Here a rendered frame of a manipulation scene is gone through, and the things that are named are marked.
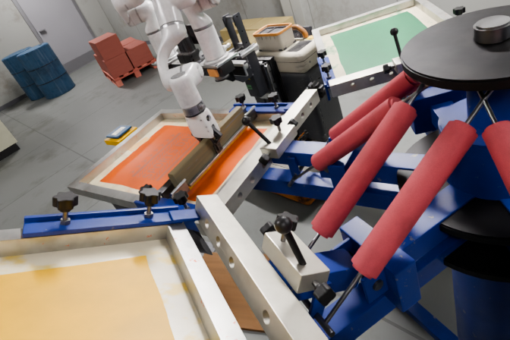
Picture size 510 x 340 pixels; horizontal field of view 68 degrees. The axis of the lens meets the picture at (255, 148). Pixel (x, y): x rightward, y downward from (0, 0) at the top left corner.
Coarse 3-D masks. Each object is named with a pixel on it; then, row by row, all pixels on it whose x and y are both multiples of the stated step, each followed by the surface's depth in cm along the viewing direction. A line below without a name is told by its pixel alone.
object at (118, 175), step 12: (132, 156) 163; (144, 156) 159; (120, 168) 158; (132, 168) 154; (216, 168) 132; (228, 168) 129; (108, 180) 153; (120, 180) 149; (132, 180) 146; (144, 180) 143; (204, 180) 129; (216, 180) 126; (192, 192) 125; (204, 192) 123
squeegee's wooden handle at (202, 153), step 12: (240, 108) 142; (228, 120) 137; (240, 120) 142; (228, 132) 138; (204, 144) 128; (192, 156) 124; (204, 156) 128; (180, 168) 120; (192, 168) 124; (180, 180) 120
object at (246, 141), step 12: (156, 132) 176; (168, 132) 171; (180, 132) 167; (252, 132) 145; (144, 144) 169; (156, 144) 165; (240, 144) 140; (252, 144) 137; (228, 156) 136; (240, 156) 133
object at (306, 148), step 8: (296, 144) 112; (304, 144) 110; (312, 144) 109; (320, 144) 107; (288, 152) 110; (296, 152) 108; (304, 152) 107; (312, 152) 106; (272, 160) 116; (280, 160) 114; (296, 160) 110; (304, 160) 108
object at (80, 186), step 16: (160, 112) 185; (176, 112) 178; (224, 112) 160; (144, 128) 177; (128, 144) 171; (112, 160) 165; (80, 176) 156; (96, 176) 159; (80, 192) 148; (96, 192) 140; (112, 192) 136
